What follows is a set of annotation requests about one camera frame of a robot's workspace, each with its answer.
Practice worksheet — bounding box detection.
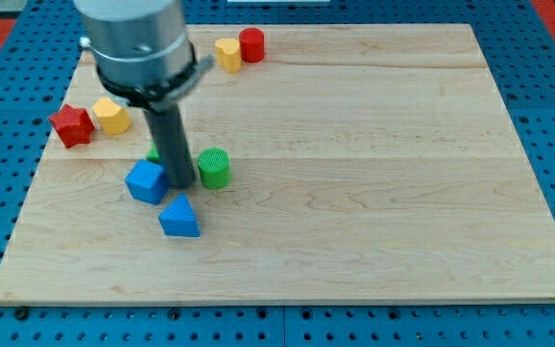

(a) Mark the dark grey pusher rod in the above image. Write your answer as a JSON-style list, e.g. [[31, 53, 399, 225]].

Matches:
[[144, 103, 195, 189]]

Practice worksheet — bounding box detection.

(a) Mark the blue cube block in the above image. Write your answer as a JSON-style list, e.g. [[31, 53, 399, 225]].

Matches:
[[124, 160, 169, 205]]

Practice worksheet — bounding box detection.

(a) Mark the green cylinder block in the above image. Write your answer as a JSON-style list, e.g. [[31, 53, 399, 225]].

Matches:
[[197, 147, 231, 190]]

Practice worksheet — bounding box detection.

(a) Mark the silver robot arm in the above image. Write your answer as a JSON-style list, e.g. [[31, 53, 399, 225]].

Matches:
[[74, 0, 215, 188]]

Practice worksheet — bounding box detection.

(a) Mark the green block behind rod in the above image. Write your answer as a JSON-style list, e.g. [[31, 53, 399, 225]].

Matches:
[[145, 143, 161, 164]]

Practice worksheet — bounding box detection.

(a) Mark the yellow pentagon block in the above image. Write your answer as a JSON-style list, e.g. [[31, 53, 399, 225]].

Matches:
[[92, 97, 132, 135]]

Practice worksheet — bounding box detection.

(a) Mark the red star block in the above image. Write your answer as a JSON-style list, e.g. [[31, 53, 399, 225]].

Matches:
[[48, 104, 94, 148]]

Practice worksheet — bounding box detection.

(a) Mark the yellow heart block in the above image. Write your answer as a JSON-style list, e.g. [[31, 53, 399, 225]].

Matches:
[[214, 38, 242, 73]]

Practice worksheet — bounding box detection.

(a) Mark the blue triangle block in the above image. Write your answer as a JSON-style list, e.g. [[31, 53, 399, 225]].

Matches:
[[158, 194, 200, 237]]

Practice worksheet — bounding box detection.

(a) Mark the red cylinder block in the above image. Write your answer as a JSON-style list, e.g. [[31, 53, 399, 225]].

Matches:
[[239, 27, 265, 63]]

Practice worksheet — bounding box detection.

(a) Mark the wooden board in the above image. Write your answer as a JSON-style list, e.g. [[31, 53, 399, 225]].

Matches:
[[0, 24, 555, 307]]

